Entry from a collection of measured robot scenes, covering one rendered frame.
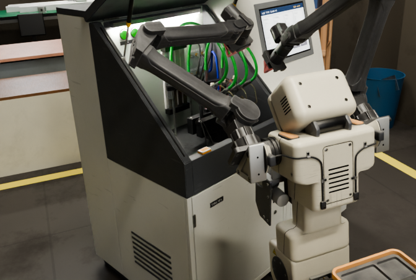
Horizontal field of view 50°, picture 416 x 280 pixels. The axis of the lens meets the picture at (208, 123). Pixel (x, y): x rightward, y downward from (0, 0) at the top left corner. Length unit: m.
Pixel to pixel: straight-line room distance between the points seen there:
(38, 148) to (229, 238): 2.33
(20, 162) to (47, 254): 1.27
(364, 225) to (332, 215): 1.71
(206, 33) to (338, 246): 0.82
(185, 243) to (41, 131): 2.30
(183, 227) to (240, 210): 0.33
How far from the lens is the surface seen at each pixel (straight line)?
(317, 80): 1.32
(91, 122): 2.26
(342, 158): 1.32
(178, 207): 1.90
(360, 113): 1.50
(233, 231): 2.16
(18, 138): 4.02
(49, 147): 4.06
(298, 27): 1.72
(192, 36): 1.48
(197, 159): 1.80
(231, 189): 2.03
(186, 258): 2.03
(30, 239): 3.23
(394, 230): 3.16
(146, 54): 1.31
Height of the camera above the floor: 1.74
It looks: 22 degrees down
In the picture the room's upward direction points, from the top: 2 degrees counter-clockwise
